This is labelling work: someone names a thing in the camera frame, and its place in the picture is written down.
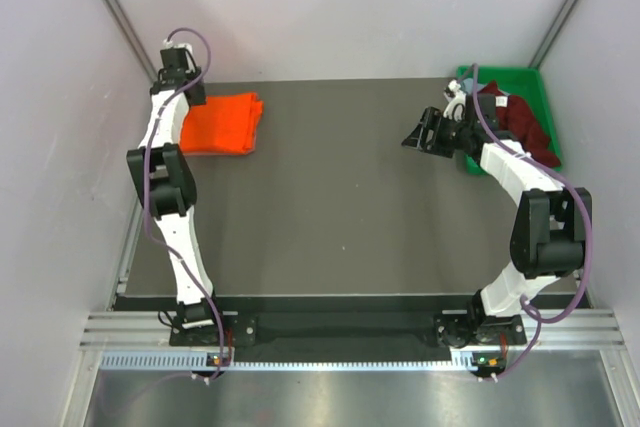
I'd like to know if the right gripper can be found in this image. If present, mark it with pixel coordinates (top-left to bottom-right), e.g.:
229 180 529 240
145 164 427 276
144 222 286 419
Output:
402 107 473 158

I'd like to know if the orange t-shirt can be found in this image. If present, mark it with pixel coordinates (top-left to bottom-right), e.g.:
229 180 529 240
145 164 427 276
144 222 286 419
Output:
180 92 264 150

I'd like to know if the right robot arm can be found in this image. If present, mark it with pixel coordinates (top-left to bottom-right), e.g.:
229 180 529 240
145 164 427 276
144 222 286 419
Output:
402 79 593 348

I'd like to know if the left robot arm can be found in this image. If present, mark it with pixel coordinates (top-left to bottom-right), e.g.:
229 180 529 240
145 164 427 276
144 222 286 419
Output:
126 37 227 347

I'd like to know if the folded pink t-shirt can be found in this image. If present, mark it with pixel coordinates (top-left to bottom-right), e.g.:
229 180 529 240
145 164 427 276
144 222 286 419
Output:
181 147 254 157

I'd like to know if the light blue t-shirt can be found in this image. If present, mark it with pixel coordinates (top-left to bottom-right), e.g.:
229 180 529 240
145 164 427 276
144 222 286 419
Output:
461 78 474 94

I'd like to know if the maroon t-shirt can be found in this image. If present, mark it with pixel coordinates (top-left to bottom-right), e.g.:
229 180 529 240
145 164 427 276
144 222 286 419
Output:
479 81 561 169

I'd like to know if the green plastic bin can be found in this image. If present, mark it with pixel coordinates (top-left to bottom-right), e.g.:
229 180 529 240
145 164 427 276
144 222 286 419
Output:
477 67 562 171

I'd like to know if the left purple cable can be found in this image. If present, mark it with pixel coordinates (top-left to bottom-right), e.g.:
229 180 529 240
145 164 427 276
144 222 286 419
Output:
142 27 234 383

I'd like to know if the left corner aluminium post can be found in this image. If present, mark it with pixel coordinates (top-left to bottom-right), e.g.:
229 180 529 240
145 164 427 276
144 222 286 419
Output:
102 0 156 81

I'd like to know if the corner aluminium post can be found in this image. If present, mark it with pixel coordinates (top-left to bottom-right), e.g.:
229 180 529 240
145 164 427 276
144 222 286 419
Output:
102 0 156 81
528 0 581 70

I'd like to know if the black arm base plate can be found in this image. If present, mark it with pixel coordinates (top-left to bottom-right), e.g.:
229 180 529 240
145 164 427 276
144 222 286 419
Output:
168 310 526 349

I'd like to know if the right corner aluminium post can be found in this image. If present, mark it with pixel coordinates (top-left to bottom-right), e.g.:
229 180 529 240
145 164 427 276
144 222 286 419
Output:
528 0 581 70

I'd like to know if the grey slotted cable duct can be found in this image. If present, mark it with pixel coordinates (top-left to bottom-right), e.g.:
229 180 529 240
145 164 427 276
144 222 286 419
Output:
99 350 498 372

